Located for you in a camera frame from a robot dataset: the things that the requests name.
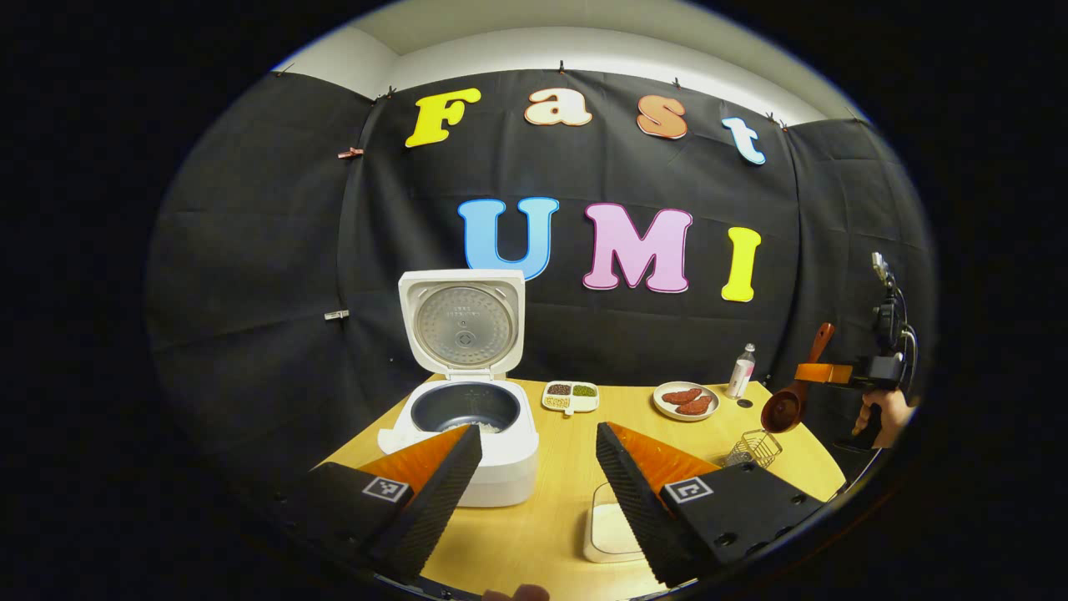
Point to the white rice cooker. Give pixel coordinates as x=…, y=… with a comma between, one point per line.
x=509, y=467

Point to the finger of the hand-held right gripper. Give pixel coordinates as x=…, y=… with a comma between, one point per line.
x=822, y=374

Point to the black backdrop cloth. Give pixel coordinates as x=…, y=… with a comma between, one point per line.
x=250, y=250

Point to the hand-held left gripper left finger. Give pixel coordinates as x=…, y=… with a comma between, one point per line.
x=434, y=509

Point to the clear plastic rice box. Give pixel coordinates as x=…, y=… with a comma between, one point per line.
x=609, y=530

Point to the brown wooden spoon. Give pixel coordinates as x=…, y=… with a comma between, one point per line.
x=780, y=411

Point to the white divided grain tray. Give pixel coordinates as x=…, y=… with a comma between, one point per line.
x=571, y=397

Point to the white round plate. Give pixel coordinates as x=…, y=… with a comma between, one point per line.
x=663, y=405

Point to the small white bottle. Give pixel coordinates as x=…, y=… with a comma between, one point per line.
x=740, y=376

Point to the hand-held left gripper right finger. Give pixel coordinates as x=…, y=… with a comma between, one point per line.
x=638, y=501

